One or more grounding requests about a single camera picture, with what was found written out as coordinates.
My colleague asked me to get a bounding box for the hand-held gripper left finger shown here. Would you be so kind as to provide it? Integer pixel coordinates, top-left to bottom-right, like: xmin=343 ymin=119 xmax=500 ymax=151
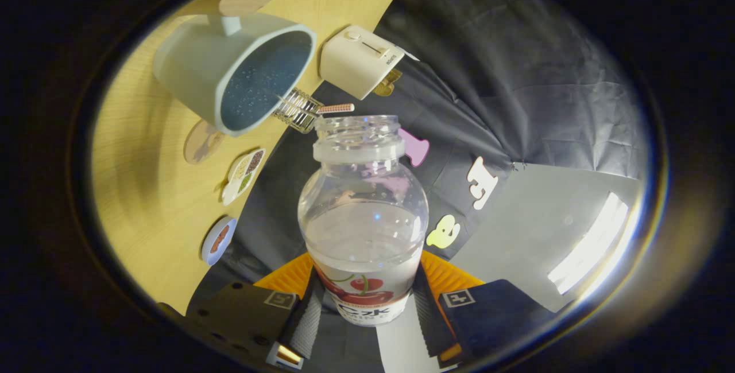
xmin=185 ymin=252 xmax=327 ymax=369

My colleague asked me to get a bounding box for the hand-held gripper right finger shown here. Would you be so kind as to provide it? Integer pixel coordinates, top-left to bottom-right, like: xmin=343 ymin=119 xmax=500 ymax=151
xmin=411 ymin=251 xmax=556 ymax=365

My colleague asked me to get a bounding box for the clear juice bottle cherry label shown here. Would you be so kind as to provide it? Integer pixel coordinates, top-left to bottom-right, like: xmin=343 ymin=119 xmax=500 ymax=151
xmin=297 ymin=115 xmax=430 ymax=327

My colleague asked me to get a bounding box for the round printed brown coaster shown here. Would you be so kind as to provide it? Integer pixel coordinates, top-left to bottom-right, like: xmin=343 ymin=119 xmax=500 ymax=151
xmin=183 ymin=119 xmax=227 ymax=165

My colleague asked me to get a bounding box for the pale blue-grey cup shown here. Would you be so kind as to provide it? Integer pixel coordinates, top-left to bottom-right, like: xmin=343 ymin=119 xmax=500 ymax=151
xmin=152 ymin=13 xmax=318 ymax=137

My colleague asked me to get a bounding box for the light blue plate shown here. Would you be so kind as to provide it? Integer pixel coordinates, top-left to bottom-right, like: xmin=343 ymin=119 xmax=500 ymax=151
xmin=200 ymin=216 xmax=237 ymax=266

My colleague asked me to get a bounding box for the white divided dish with beans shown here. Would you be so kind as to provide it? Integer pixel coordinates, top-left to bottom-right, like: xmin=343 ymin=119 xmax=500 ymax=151
xmin=221 ymin=148 xmax=266 ymax=207

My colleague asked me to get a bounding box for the wooden table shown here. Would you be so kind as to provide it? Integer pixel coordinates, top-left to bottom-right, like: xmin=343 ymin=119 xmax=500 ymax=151
xmin=91 ymin=0 xmax=428 ymax=315

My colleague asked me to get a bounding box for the brown toast slice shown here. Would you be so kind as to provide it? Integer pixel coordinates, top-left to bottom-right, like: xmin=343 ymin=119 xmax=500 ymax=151
xmin=373 ymin=69 xmax=403 ymax=97

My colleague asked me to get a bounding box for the black backdrop cloth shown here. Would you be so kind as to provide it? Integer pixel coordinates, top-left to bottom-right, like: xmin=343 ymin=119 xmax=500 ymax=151
xmin=189 ymin=0 xmax=652 ymax=373

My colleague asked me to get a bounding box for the white toaster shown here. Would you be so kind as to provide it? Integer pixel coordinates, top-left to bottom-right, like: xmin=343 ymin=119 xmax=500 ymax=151
xmin=319 ymin=25 xmax=405 ymax=101

